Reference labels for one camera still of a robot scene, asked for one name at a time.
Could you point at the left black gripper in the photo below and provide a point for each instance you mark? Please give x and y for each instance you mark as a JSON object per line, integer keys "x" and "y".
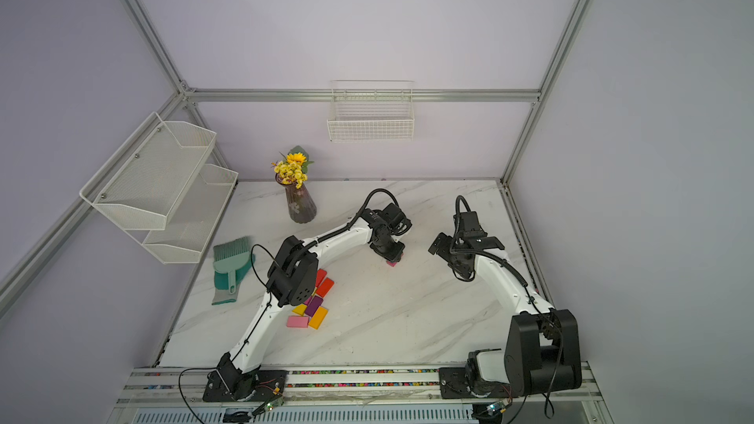
{"x": 395, "y": 255}

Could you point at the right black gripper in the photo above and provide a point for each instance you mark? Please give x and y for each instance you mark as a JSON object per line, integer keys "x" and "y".
{"x": 449, "y": 241}

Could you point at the orange block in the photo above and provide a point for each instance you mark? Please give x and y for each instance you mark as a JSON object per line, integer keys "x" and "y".
{"x": 318, "y": 317}

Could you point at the yellow block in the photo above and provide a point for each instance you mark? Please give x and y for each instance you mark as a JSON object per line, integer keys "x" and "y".
{"x": 300, "y": 310}

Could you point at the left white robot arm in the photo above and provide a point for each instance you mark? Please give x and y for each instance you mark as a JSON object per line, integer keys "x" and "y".
{"x": 291, "y": 280}

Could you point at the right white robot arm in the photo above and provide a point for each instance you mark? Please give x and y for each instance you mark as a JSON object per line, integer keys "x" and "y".
{"x": 541, "y": 354}

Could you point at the red block middle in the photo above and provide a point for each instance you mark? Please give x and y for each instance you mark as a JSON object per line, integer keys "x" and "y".
{"x": 320, "y": 277}

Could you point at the red block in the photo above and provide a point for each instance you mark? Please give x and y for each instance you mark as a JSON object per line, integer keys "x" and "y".
{"x": 320, "y": 277}
{"x": 325, "y": 287}

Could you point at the red block right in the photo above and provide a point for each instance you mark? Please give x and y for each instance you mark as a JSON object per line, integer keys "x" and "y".
{"x": 325, "y": 287}

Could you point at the dark glass vase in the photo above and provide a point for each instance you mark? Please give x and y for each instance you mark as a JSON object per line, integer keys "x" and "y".
{"x": 301, "y": 206}

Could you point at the purple block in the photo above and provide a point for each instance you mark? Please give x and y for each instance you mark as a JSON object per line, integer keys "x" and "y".
{"x": 313, "y": 305}

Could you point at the yellow flower bouquet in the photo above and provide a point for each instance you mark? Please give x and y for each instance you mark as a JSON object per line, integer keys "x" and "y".
{"x": 292, "y": 168}

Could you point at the pink block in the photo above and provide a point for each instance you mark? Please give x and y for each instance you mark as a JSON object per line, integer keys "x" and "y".
{"x": 297, "y": 322}

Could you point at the white two-tier mesh shelf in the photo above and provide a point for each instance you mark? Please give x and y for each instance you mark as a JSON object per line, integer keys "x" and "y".
{"x": 161, "y": 189}

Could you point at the white wire wall basket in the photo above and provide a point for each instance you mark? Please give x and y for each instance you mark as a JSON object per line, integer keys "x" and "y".
{"x": 371, "y": 121}

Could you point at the aluminium frame back bar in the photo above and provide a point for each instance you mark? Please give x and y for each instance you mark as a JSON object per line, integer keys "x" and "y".
{"x": 311, "y": 96}

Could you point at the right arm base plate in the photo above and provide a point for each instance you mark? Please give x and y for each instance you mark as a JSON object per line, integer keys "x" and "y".
{"x": 458, "y": 384}

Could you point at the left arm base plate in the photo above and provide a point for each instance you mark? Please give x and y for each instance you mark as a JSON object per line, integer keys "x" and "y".
{"x": 256, "y": 386}

